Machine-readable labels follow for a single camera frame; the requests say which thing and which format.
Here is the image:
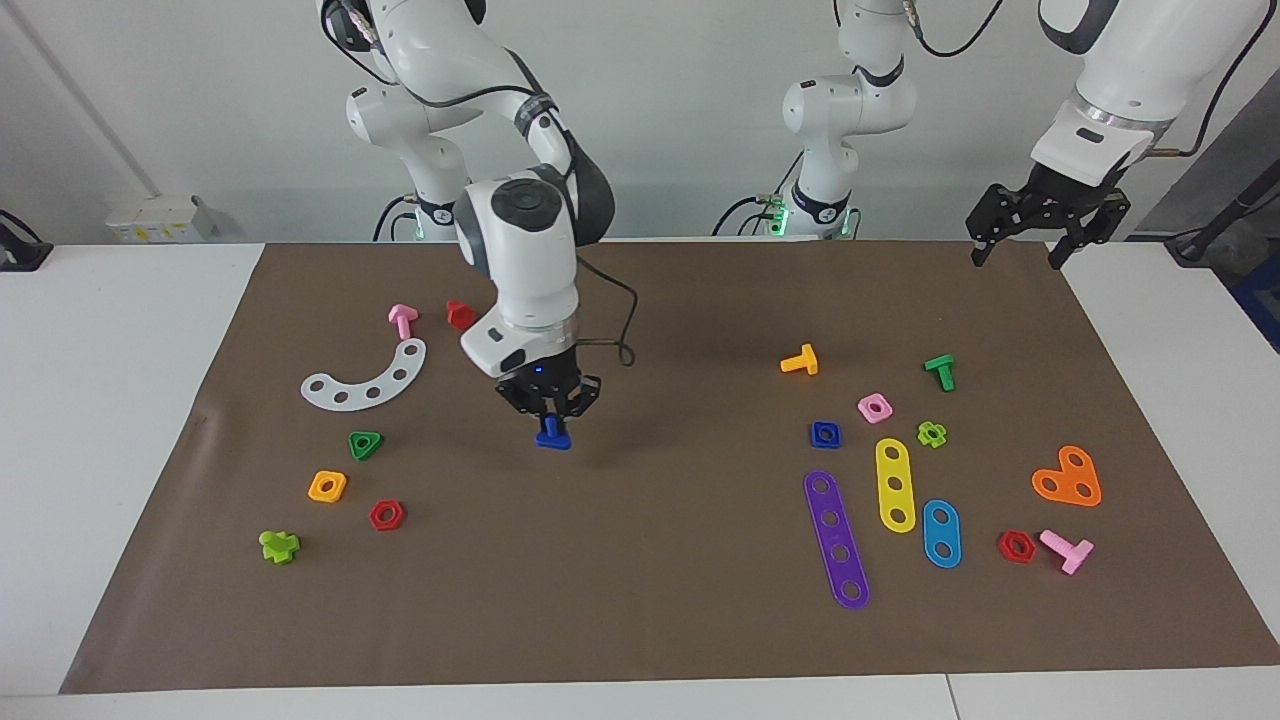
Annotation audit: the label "brown table mat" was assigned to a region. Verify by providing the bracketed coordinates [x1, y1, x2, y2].
[58, 238, 1280, 696]

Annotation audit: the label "black stand pole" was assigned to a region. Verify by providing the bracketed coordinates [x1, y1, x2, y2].
[1165, 160, 1280, 267]

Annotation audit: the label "white curved perforated plate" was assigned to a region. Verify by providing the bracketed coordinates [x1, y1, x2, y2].
[300, 338, 428, 412]

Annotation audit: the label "blue crate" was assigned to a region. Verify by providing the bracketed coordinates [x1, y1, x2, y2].
[1232, 255, 1280, 353]

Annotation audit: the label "orange heart perforated plate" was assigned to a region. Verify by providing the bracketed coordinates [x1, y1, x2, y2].
[1031, 445, 1103, 508]

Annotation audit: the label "yellow perforated plate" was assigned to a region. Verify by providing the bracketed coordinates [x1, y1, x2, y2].
[875, 437, 917, 534]

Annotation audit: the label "blue short perforated plate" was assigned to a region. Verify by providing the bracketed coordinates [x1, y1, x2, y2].
[921, 499, 963, 569]

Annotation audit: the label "purple long perforated plate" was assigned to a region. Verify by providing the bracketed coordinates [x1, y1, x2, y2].
[803, 470, 871, 610]

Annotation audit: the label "white power strip box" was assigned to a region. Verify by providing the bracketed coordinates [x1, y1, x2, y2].
[105, 195, 217, 244]

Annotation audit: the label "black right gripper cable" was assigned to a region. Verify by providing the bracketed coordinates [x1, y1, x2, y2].
[575, 255, 639, 369]

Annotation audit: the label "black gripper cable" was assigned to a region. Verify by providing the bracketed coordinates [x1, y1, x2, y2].
[1145, 0, 1267, 159]
[575, 255, 639, 369]

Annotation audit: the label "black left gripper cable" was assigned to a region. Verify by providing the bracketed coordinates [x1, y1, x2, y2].
[1145, 0, 1267, 159]

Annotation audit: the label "black right base cables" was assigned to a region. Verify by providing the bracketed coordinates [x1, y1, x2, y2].
[373, 193, 419, 242]

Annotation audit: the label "black base cables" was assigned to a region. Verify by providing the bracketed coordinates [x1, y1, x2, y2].
[712, 194, 777, 238]
[373, 193, 419, 242]

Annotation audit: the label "black left base cables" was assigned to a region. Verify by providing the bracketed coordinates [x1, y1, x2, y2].
[712, 194, 777, 238]

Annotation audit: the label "black clamp mount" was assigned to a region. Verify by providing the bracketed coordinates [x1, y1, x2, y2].
[0, 210, 54, 273]

